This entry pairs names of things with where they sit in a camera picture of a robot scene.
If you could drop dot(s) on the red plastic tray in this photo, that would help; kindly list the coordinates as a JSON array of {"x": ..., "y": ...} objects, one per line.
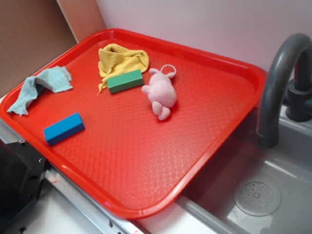
[{"x": 126, "y": 159}]

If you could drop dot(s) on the yellow cloth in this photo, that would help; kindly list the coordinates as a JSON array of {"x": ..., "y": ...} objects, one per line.
[{"x": 115, "y": 60}]

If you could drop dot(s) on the grey plastic sink basin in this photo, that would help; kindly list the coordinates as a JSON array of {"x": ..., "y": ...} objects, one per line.
[{"x": 247, "y": 189}]

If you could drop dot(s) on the grey toy faucet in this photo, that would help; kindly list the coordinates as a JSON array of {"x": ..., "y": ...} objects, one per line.
[{"x": 289, "y": 83}]

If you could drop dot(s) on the blue wooden block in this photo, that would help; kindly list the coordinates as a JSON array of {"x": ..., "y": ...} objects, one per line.
[{"x": 64, "y": 129}]

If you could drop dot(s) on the pink plush bunny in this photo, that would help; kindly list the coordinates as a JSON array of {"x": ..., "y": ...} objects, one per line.
[{"x": 160, "y": 91}]

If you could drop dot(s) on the green wooden block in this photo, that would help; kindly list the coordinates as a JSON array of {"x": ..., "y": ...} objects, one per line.
[{"x": 125, "y": 81}]

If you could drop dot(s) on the light blue cloth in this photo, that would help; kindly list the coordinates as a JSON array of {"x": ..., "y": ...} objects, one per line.
[{"x": 56, "y": 79}]

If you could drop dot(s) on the silver metal rail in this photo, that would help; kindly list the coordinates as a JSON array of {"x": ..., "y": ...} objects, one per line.
[{"x": 63, "y": 208}]

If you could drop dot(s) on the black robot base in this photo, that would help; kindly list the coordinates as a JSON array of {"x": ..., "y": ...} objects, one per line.
[{"x": 22, "y": 170}]

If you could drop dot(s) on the brown cardboard panel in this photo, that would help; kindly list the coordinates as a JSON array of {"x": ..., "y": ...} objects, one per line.
[{"x": 35, "y": 32}]

